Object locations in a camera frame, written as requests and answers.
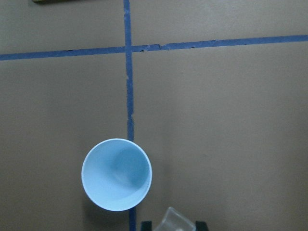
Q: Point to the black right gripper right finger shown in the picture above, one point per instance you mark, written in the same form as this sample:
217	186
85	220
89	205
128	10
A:
201	226

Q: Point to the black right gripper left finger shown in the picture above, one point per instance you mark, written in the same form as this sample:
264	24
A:
146	226

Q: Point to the light blue plastic cup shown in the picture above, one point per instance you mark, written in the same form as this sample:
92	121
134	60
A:
116	174

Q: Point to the wooden cutting board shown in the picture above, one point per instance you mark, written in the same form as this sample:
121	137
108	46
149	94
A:
48	1

